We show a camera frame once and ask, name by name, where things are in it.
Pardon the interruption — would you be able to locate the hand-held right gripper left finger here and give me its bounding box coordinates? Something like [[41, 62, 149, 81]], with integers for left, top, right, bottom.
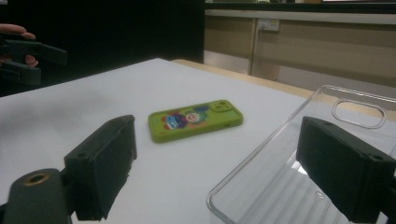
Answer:
[[64, 115, 138, 222]]

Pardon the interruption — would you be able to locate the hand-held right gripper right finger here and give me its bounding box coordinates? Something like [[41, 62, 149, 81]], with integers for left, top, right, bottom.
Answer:
[[295, 116, 396, 224]]

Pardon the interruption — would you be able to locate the clear plastic tray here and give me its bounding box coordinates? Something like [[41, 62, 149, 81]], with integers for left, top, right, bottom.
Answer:
[[205, 84, 396, 224]]

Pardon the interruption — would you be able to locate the green phone case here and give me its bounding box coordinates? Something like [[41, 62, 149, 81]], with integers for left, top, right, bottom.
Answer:
[[148, 99, 245, 144]]

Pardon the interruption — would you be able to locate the white wall socket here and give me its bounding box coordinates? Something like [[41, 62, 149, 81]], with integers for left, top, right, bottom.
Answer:
[[257, 18, 280, 33]]

